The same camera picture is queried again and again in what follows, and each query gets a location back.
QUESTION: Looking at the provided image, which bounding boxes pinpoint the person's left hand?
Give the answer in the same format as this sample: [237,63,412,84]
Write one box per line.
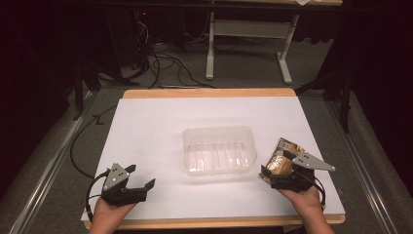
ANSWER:
[93,196,137,225]

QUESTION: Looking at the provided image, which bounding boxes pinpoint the black floor cable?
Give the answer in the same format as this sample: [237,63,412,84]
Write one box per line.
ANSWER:
[69,104,119,180]

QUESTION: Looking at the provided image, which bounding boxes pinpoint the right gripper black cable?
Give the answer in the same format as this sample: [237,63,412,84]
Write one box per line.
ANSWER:
[303,175,327,210]

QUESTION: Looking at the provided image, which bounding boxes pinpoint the gold brown snack packet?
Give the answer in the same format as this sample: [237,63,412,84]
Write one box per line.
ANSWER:
[258,136,307,186]

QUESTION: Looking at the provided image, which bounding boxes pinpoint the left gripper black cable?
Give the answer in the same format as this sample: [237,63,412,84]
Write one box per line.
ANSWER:
[84,169,112,222]

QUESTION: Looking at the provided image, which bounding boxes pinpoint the white paper sheet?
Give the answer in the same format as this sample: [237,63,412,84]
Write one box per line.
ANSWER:
[80,96,346,222]

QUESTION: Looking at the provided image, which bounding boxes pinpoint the bundle of black cables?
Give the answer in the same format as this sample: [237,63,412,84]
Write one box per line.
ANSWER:
[134,19,218,90]

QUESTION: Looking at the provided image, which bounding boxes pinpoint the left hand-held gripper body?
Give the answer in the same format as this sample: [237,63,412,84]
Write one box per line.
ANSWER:
[100,162,149,207]

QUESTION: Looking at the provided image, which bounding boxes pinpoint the clear plastic container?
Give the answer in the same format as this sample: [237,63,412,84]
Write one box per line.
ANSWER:
[181,125,258,177]

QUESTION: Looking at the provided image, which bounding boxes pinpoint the white metal desk frame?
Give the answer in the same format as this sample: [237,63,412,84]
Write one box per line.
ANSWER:
[205,11,300,86]

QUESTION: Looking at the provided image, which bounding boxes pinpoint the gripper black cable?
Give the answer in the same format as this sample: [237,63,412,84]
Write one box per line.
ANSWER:
[303,175,327,210]
[84,169,112,222]

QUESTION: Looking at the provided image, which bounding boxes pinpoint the black computer tower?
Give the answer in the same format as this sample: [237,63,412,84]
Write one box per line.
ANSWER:
[105,9,158,71]

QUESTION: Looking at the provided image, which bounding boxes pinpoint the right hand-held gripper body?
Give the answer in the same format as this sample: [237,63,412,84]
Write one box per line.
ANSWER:
[269,151,337,193]

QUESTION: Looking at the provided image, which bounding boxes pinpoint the metal floor rail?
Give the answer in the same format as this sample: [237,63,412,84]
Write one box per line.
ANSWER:
[8,90,98,234]
[325,98,402,234]

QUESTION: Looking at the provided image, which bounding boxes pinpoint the person's right hand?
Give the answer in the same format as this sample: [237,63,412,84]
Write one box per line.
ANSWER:
[278,185,322,217]

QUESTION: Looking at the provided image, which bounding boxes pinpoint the black tripod stand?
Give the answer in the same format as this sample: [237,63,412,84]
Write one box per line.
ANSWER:
[71,58,141,122]
[294,62,355,135]

